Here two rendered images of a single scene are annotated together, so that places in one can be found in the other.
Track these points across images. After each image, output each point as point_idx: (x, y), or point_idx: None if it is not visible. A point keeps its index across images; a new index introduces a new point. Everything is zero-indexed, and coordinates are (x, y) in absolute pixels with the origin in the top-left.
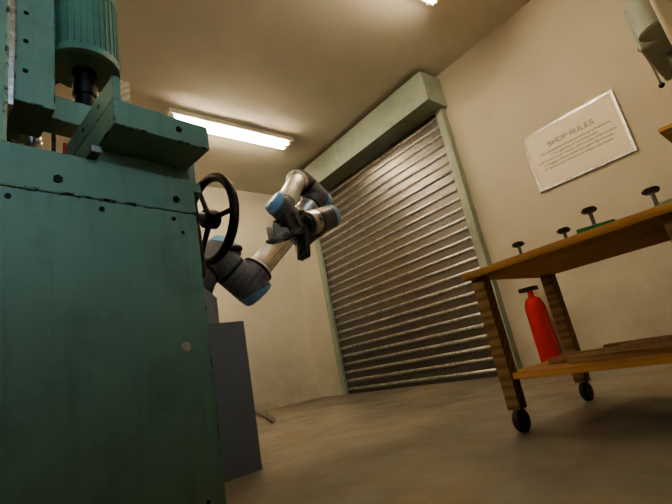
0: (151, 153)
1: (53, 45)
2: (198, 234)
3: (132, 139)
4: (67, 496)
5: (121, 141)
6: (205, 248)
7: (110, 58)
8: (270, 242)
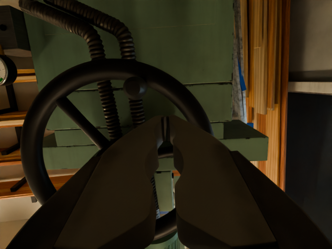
0: (225, 127)
1: (173, 205)
2: (142, 106)
3: (231, 123)
4: None
5: (224, 122)
6: (74, 110)
7: (177, 233)
8: (173, 114)
